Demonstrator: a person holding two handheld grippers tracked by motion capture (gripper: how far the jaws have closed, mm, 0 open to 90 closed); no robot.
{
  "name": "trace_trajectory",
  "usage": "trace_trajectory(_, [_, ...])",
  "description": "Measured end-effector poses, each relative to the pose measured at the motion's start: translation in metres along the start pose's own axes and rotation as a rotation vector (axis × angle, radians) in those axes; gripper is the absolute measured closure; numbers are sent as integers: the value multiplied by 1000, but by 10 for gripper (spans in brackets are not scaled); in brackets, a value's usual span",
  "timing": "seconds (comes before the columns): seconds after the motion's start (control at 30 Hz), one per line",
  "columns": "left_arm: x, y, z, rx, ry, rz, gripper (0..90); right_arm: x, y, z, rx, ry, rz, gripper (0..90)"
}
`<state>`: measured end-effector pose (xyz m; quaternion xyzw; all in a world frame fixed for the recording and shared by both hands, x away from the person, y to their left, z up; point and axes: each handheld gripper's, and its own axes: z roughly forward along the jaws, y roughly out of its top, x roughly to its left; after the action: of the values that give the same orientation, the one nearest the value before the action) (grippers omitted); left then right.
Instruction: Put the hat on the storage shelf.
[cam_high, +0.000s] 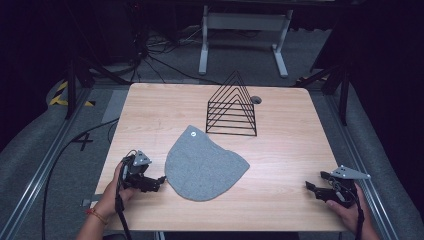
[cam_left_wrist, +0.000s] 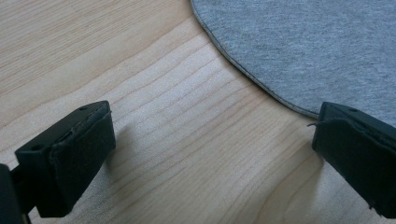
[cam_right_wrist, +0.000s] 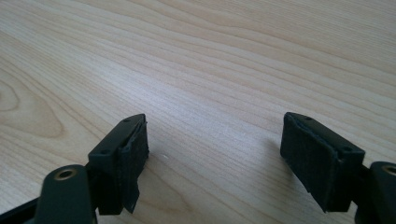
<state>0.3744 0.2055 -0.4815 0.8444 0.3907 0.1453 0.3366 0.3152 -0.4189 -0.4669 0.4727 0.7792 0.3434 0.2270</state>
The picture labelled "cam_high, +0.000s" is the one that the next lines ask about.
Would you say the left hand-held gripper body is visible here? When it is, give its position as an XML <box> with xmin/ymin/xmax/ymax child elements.
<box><xmin>121</xmin><ymin>150</ymin><xmax>158</xmax><ymax>192</ymax></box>

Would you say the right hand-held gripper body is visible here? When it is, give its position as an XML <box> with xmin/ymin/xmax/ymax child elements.
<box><xmin>319</xmin><ymin>164</ymin><xmax>372</xmax><ymax>210</ymax></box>

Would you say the person's right hand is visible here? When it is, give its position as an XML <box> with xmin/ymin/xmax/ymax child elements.
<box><xmin>325</xmin><ymin>183</ymin><xmax>372</xmax><ymax>234</ymax></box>

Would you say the person's left hand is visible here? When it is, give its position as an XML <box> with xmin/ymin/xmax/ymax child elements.
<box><xmin>94</xmin><ymin>161</ymin><xmax>137</xmax><ymax>218</ymax></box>

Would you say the grey felt bag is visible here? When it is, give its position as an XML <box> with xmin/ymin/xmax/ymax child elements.
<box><xmin>164</xmin><ymin>124</ymin><xmax>251</xmax><ymax>203</ymax></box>

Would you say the grey floor plate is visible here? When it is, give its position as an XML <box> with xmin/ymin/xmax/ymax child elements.
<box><xmin>100</xmin><ymin>89</ymin><xmax>130</xmax><ymax>125</ymax></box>

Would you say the black tripod stand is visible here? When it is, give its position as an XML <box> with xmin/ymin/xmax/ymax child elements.
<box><xmin>292</xmin><ymin>62</ymin><xmax>352</xmax><ymax>127</ymax></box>
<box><xmin>64</xmin><ymin>54</ymin><xmax>132</xmax><ymax>121</ymax></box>

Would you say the yellow black hazard tape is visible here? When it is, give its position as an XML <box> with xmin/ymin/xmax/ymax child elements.
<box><xmin>48</xmin><ymin>80</ymin><xmax>97</xmax><ymax>108</ymax></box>

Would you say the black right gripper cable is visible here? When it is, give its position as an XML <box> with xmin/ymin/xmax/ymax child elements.
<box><xmin>328</xmin><ymin>178</ymin><xmax>366</xmax><ymax>240</ymax></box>

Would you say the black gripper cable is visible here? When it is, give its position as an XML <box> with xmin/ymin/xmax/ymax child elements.
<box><xmin>328</xmin><ymin>178</ymin><xmax>366</xmax><ymax>240</ymax></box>
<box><xmin>114</xmin><ymin>149</ymin><xmax>138</xmax><ymax>240</ymax></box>

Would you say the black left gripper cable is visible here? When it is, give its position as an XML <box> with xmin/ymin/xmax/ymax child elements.
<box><xmin>114</xmin><ymin>149</ymin><xmax>138</xmax><ymax>240</ymax></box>

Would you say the aluminium floor rail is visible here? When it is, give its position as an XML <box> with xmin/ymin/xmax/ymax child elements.
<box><xmin>323</xmin><ymin>93</ymin><xmax>400</xmax><ymax>240</ymax></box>
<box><xmin>0</xmin><ymin>87</ymin><xmax>95</xmax><ymax>240</ymax></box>

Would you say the red string bracelet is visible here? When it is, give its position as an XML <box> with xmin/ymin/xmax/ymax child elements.
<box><xmin>85</xmin><ymin>207</ymin><xmax>109</xmax><ymax>225</ymax></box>

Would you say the black floor cable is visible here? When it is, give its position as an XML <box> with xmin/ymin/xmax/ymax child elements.
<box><xmin>41</xmin><ymin>117</ymin><xmax>120</xmax><ymax>240</ymax></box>

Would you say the black wire file rack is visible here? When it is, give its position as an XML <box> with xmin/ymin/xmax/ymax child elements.
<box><xmin>205</xmin><ymin>70</ymin><xmax>259</xmax><ymax>138</ymax></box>

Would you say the tangle of black cables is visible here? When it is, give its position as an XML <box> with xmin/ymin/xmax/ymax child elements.
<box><xmin>128</xmin><ymin>19</ymin><xmax>221</xmax><ymax>86</ymax></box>

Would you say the white metal table frame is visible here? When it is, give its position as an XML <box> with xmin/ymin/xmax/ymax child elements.
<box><xmin>198</xmin><ymin>4</ymin><xmax>295</xmax><ymax>79</ymax></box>

